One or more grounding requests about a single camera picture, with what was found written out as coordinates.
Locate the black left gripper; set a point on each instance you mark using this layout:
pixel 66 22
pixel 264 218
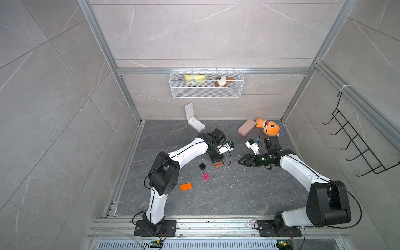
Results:
pixel 220 158

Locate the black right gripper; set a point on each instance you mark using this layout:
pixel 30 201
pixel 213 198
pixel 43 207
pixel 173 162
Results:
pixel 248 161

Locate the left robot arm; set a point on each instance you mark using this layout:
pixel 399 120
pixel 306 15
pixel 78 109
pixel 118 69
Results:
pixel 164 173

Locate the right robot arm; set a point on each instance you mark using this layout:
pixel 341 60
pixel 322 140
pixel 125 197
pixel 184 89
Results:
pixel 327 202

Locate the loose magenta lego brick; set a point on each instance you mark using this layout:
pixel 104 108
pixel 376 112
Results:
pixel 206 176

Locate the orange lego brick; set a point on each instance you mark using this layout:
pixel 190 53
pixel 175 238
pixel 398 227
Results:
pixel 186 186

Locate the white open flip box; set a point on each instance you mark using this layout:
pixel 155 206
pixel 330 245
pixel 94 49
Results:
pixel 191 119

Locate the pink rectangular case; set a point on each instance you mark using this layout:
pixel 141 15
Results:
pixel 246 128

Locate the orange plush fish toy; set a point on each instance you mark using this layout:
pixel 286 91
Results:
pixel 269 128

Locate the brown white plush toy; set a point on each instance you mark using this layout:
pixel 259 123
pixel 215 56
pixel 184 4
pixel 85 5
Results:
pixel 223 81

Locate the yellow packet in basket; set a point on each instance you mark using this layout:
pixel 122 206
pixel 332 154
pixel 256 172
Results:
pixel 195 79

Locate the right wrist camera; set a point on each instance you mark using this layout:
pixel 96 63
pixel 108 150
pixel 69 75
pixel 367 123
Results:
pixel 253 145

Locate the white wire mesh basket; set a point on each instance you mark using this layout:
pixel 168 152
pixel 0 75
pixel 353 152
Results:
pixel 181 90

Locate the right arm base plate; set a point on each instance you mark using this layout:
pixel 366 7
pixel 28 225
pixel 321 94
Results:
pixel 274 228

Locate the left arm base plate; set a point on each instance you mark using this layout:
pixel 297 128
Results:
pixel 154 228

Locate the black wire hook rack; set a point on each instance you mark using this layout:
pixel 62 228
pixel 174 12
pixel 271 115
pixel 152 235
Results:
pixel 363 150

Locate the aluminium front rail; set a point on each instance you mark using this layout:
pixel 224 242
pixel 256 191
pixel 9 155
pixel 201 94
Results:
pixel 205 227

